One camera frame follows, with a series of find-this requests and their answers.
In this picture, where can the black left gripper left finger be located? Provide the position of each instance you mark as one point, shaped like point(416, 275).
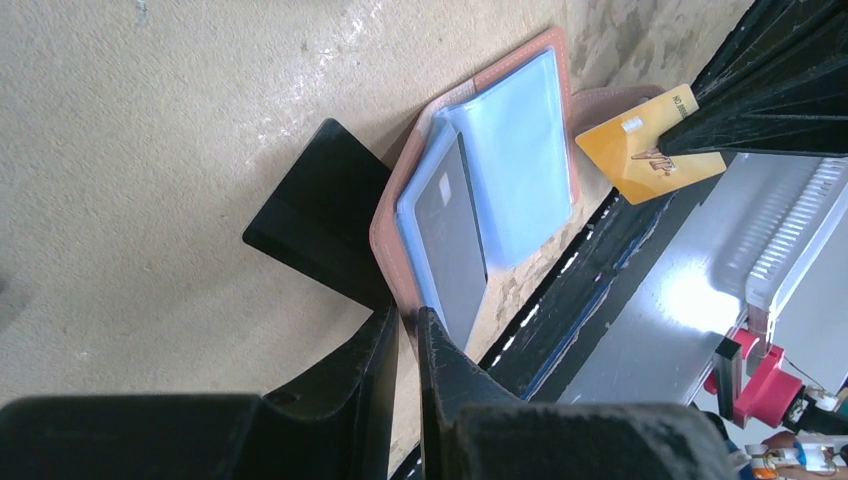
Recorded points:
point(333, 421)

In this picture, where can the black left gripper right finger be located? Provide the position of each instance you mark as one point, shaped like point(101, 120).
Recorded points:
point(473, 428)

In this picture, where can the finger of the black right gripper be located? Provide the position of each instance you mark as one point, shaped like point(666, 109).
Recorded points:
point(777, 84)

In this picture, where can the black VIP card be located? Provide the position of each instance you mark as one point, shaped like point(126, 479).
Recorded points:
point(447, 225)

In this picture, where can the single gold VIP card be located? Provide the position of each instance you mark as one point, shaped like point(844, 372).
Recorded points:
point(621, 137)

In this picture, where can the single black card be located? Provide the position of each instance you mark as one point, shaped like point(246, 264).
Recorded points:
point(317, 220)

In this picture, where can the pink leather card holder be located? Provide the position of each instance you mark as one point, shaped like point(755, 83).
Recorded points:
point(516, 121)

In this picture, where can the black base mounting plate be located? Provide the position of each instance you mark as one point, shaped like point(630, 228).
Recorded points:
point(613, 322)

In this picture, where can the red plastic bracket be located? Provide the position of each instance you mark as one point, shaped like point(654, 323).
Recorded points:
point(767, 395)

